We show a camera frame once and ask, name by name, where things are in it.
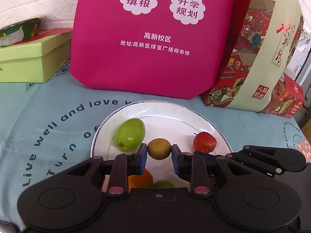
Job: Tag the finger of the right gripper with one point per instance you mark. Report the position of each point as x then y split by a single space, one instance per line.
206 156

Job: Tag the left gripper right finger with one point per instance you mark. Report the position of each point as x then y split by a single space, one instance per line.
192 168

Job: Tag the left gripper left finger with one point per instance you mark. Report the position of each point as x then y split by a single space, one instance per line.
125 165

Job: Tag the red fruit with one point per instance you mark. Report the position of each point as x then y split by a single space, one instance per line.
204 142

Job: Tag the orange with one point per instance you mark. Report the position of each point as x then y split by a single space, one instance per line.
140 181

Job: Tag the small green fruit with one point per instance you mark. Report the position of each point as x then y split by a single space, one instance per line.
163 184

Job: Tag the brown longan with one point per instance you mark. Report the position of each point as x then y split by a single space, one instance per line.
159 149

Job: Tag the white oval plate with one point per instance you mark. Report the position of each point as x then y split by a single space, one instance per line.
175 123

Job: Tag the red cracker box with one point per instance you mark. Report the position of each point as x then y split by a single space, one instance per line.
287 98

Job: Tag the teal printed tablecloth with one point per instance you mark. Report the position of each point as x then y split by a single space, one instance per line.
46 128

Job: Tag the magenta fabric bag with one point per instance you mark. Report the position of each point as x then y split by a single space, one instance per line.
159 47

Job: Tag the red green gift bag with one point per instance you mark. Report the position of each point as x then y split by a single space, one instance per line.
262 38

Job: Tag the light green cardboard box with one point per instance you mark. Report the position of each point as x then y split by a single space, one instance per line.
37 59

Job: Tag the green instant noodle bowl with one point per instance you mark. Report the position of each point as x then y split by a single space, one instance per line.
20 31

